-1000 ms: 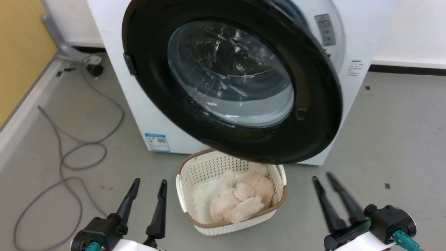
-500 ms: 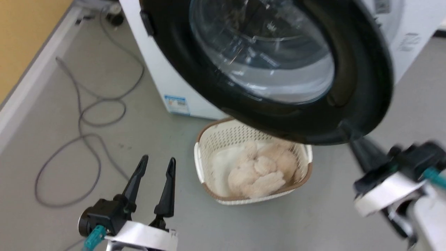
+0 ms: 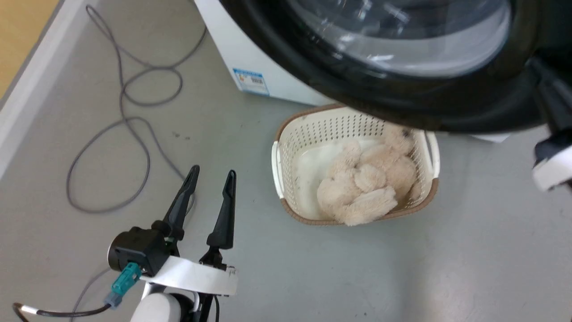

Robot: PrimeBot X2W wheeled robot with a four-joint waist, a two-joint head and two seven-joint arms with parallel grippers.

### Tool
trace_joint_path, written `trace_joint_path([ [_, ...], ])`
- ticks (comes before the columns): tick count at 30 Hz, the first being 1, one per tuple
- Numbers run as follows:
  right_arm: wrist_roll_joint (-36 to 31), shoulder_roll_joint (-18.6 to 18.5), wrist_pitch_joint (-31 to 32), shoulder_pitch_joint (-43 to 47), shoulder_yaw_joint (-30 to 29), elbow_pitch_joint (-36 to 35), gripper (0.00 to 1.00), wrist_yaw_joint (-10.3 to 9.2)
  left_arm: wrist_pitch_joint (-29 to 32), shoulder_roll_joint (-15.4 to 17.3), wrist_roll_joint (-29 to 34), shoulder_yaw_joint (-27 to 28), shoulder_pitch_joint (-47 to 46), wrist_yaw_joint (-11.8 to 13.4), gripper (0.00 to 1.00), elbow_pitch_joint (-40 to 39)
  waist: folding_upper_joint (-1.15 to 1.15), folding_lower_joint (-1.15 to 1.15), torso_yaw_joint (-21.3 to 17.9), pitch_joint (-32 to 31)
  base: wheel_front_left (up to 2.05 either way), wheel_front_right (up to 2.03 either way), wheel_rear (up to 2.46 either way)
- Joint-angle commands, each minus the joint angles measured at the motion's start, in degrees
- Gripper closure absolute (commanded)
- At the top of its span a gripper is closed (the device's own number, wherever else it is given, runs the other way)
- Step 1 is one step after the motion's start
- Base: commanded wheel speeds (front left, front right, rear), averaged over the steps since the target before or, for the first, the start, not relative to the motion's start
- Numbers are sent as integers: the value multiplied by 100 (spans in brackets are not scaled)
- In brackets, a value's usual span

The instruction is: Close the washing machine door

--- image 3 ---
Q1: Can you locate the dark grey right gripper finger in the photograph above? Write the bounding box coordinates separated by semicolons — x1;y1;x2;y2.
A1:
527;57;572;136

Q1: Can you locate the blue energy label sticker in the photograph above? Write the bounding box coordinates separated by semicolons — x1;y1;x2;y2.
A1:
232;68;271;97

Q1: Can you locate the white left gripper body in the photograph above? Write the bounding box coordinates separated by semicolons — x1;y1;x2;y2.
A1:
140;256;239;296

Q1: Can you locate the beige plush teddy bear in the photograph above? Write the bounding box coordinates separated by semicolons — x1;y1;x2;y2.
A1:
316;125;423;227

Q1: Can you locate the cream perforated laundry basket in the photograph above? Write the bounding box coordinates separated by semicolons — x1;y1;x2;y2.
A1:
271;104;441;226

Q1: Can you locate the white wall baseboard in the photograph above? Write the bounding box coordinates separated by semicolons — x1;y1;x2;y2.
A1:
0;0;100;179

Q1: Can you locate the teal cable connector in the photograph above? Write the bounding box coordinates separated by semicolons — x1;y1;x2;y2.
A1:
105;262;143;309

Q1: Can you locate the black washing machine door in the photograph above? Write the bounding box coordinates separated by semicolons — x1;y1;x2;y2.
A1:
218;0;572;134

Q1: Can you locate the white washing machine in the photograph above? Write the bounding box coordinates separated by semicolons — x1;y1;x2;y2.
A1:
193;0;512;144

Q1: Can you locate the grey floor cable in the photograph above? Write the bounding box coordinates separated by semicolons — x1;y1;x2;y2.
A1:
66;4;209;322

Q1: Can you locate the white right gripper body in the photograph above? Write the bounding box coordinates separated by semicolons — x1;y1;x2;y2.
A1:
531;131;572;193

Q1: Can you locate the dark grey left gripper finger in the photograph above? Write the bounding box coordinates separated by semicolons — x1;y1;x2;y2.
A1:
152;165;201;242
199;170;237;270

